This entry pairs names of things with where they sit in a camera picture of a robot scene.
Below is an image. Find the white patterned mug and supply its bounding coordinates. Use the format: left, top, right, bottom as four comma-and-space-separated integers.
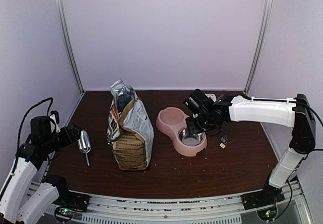
205, 93, 217, 101

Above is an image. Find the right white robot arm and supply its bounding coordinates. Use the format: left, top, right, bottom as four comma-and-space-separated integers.
183, 89, 318, 205

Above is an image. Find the dog food bag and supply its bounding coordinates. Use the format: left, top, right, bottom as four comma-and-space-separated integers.
106, 79, 154, 171

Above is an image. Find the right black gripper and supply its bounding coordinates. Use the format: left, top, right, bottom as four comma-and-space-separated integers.
186, 112, 216, 135

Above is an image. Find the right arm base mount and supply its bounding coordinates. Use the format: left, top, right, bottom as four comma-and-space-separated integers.
241, 191, 285, 221

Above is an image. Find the pink double pet bowl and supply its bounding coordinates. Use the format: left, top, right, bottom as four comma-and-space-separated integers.
156, 107, 207, 157

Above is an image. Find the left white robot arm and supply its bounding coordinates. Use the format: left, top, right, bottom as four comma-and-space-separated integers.
1, 115, 82, 223

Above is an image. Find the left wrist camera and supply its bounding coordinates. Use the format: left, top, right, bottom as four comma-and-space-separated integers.
49, 110, 61, 133

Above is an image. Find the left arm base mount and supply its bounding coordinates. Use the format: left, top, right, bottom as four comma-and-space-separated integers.
45, 191, 90, 223

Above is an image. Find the left aluminium frame post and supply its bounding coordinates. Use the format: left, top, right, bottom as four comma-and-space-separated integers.
56, 0, 85, 95

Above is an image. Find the right aluminium frame post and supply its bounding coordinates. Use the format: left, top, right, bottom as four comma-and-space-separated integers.
244, 0, 274, 96

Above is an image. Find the aluminium frame post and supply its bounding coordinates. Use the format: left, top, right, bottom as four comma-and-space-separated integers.
244, 0, 274, 96
56, 0, 85, 95

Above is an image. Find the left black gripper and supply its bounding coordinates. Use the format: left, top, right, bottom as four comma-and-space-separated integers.
43, 123, 81, 153

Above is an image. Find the metal food scoop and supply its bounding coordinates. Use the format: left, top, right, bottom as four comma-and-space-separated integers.
78, 130, 91, 166

